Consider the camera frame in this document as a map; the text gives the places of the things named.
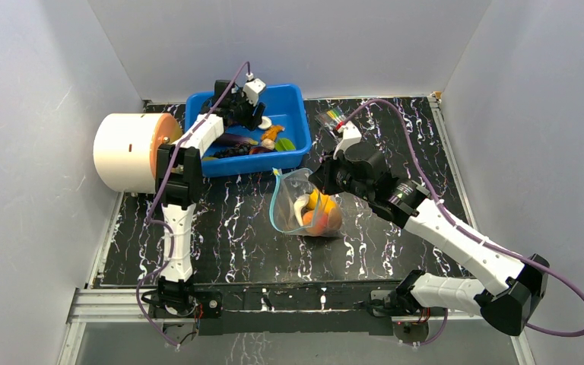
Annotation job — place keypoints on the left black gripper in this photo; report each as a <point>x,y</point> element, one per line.
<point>255,118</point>

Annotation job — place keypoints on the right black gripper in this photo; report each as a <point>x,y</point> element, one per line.
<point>333,171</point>

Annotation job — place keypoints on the white oyster mushroom toy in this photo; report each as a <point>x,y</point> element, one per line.
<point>265,124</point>

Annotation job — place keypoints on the yellow bell pepper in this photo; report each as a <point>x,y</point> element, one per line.
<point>319,201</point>

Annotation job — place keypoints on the black grape bunch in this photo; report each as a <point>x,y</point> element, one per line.
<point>234,151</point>

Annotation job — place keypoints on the white garlic mushroom toy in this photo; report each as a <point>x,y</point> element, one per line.
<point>298,207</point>

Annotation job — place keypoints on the clear zip top bag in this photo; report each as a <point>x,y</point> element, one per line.
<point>288,187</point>

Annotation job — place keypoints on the round white brown slice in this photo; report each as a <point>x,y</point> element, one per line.
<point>334,219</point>

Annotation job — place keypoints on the orange peach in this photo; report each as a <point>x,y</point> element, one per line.
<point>315,222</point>

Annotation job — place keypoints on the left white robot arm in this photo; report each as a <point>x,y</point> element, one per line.
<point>179,187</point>

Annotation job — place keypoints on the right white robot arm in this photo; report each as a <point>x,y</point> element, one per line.
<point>504,291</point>

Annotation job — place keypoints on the orange starfish cookie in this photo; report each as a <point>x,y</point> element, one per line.
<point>272,132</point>

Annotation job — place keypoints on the small beige mushroom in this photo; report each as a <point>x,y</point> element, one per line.
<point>268,144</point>

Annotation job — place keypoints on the blue plastic bin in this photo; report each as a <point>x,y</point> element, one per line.
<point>284,106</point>

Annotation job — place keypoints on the green leaf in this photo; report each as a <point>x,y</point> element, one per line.
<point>284,145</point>

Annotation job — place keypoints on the purple eggplant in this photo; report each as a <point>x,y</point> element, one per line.
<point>229,140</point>

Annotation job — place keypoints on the pack of coloured markers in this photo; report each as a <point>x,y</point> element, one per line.
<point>332,119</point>

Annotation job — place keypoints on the white cylinder container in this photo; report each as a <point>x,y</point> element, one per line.
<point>125,149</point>

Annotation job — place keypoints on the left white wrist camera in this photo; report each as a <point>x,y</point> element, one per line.
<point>253,88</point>

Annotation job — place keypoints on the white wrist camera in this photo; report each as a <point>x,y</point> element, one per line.
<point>253,88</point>
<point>350,135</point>

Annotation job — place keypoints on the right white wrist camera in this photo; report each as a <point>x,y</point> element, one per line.
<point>350,135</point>

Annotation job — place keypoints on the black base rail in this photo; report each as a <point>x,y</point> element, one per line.
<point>309,307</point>

